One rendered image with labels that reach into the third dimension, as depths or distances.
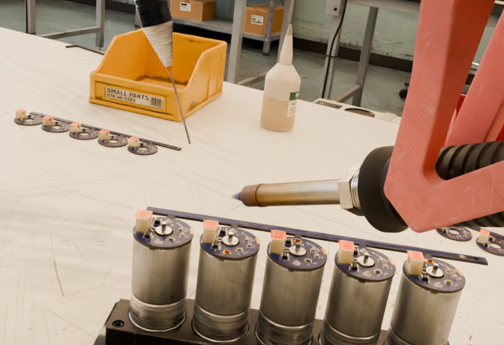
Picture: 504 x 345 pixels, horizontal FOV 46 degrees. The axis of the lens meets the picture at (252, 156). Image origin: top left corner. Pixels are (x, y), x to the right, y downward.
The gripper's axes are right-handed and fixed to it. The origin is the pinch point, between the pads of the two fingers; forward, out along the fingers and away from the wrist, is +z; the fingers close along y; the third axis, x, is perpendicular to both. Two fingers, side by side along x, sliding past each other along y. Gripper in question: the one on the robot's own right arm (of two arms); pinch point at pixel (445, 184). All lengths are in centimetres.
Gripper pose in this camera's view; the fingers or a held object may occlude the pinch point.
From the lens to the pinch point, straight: 16.4
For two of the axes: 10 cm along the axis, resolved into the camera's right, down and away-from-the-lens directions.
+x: 4.9, 7.6, -4.3
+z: -4.1, 6.4, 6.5
